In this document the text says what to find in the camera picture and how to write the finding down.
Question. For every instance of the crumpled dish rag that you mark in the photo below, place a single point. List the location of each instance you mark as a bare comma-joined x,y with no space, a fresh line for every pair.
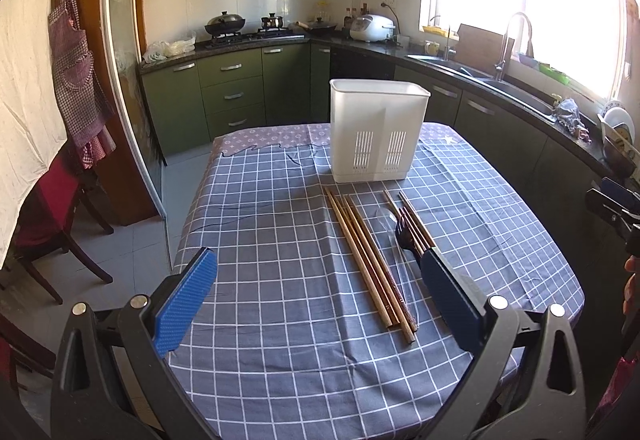
567,115

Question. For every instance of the green lower cabinets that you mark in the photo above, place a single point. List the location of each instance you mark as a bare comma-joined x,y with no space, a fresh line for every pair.
269,88

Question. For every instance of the stainless double sink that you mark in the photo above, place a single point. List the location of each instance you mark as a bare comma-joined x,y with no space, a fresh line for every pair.
509,90

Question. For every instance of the white hanging cloth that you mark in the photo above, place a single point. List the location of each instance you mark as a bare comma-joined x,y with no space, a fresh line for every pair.
32,128

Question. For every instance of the small steel pot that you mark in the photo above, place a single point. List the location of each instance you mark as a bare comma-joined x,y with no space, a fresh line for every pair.
272,22

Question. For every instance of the wooden chopstick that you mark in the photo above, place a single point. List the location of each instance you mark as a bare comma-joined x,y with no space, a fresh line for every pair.
400,211
416,219
411,232
361,260
405,331
393,296

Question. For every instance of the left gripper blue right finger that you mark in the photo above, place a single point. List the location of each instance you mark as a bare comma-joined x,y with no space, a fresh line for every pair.
460,301

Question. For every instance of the white plastic utensil holder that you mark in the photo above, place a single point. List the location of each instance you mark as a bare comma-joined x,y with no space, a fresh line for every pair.
375,128

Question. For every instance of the white plastic bag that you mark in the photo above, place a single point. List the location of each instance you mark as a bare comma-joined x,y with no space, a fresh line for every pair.
164,50

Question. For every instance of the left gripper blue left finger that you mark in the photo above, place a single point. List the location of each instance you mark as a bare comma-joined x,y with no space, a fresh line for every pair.
156,324

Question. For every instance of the black wok with lid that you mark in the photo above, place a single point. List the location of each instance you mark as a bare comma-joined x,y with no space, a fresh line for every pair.
225,24

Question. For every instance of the tall chrome faucet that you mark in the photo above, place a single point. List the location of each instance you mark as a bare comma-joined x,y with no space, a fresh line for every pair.
505,51

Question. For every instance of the glass sliding door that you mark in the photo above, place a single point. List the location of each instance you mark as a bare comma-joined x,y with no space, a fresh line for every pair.
122,57

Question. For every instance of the white rice cooker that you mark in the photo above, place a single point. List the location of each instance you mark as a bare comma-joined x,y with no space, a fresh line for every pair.
372,28

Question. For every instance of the clear plastic spoon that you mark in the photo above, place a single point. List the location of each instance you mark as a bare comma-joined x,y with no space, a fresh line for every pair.
385,225

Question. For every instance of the wooden cutting board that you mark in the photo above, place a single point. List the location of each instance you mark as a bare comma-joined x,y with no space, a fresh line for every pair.
478,48

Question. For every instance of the black frying pan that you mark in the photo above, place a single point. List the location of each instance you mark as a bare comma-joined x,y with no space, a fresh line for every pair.
318,27

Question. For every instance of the blue checkered tablecloth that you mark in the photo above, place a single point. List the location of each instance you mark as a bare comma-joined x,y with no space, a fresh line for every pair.
288,343

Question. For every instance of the red wooden chair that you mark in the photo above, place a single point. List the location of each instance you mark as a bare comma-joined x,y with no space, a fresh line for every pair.
45,222

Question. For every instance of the purple checkered apron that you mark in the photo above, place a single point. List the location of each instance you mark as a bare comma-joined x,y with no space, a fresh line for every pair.
78,93

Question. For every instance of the gas stove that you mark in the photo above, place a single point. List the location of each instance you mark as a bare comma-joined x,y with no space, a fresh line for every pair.
258,35

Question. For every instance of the person's right hand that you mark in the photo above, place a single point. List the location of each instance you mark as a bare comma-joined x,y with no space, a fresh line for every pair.
632,267

